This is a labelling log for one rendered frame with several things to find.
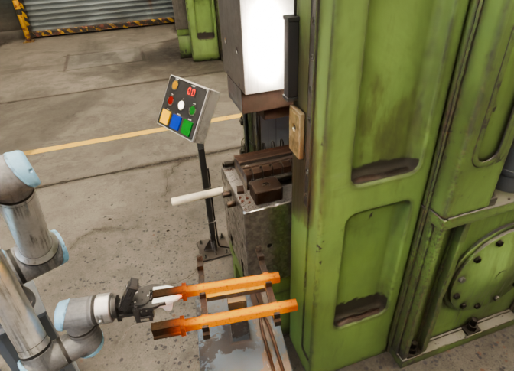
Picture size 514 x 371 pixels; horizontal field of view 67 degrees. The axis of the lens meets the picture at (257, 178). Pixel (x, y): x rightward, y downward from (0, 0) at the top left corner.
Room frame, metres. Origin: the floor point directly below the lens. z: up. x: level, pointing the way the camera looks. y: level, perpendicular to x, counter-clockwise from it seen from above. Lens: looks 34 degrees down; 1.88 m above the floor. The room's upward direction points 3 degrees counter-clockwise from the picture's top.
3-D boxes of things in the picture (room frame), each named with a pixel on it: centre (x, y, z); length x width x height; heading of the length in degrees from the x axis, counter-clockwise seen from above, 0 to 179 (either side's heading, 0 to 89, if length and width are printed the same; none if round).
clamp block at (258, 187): (1.30, -0.04, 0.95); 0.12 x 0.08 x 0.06; 107
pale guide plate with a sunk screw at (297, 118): (1.20, -0.14, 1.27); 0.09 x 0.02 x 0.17; 17
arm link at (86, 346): (0.77, 0.58, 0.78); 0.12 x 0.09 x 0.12; 130
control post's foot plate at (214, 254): (1.97, 0.32, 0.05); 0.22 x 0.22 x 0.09; 17
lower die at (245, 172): (1.52, -0.13, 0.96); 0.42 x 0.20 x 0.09; 107
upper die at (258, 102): (1.52, -0.13, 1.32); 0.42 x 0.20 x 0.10; 107
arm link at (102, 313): (0.78, 0.48, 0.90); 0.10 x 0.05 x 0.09; 8
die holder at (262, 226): (1.47, -0.15, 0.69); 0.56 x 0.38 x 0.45; 107
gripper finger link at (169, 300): (0.79, 0.30, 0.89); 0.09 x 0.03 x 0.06; 95
